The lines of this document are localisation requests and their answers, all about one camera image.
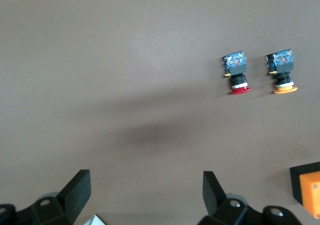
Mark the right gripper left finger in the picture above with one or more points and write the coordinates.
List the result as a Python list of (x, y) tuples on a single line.
[(75, 190)]

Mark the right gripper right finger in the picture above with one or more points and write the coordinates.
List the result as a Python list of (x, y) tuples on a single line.
[(212, 195)]

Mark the red push button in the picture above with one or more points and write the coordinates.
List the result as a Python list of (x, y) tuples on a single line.
[(236, 70)]

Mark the yellow push button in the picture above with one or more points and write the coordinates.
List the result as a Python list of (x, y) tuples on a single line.
[(282, 65)]

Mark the orange box with hole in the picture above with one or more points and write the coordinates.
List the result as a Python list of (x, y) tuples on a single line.
[(311, 192)]

